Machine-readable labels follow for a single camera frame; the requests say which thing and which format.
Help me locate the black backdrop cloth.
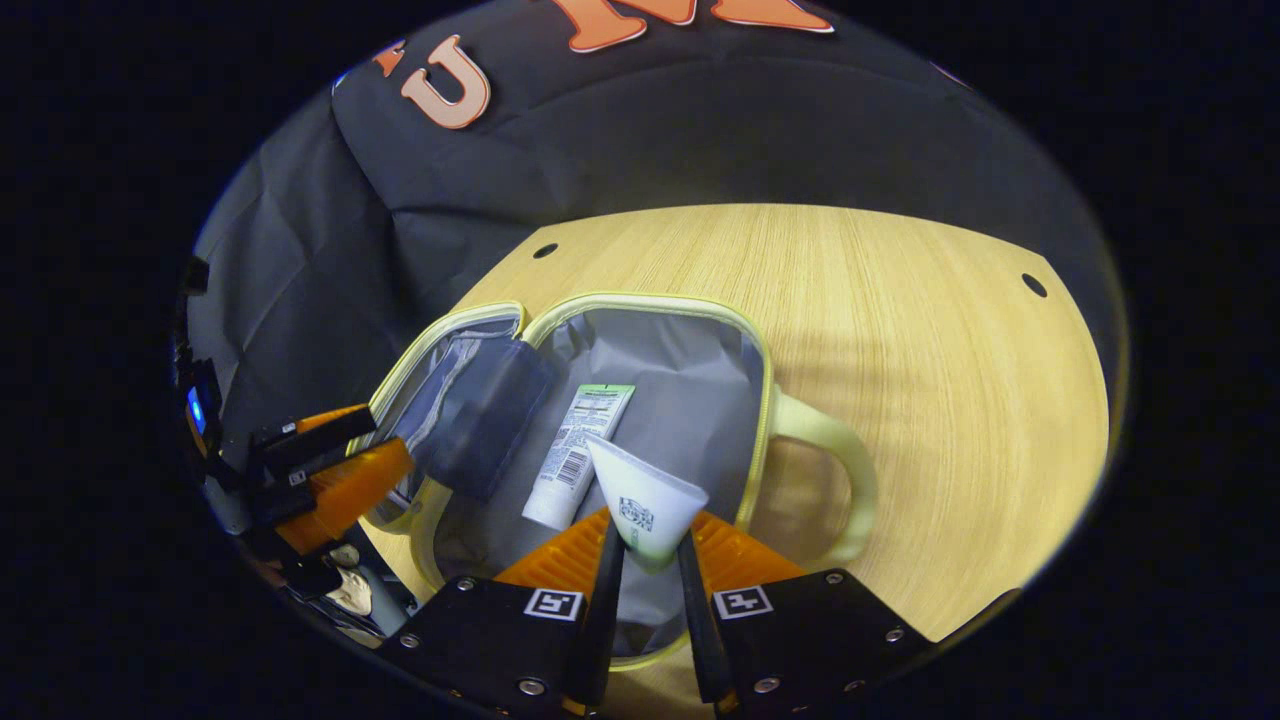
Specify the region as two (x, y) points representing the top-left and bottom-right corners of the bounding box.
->
(185, 0), (1126, 441)

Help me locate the small white cream tube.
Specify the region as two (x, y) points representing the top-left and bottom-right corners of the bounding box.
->
(583, 432), (711, 573)

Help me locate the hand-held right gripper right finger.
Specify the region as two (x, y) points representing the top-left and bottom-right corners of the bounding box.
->
(678, 512), (936, 719)

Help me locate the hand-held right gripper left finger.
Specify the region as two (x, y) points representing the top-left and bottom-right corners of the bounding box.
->
(385, 507), (626, 719)

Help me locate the large green white cream tube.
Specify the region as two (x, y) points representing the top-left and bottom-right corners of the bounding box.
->
(521, 384), (637, 531)

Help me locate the pale yellow small suitcase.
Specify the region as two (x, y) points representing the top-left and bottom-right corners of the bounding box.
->
(350, 292), (879, 671)

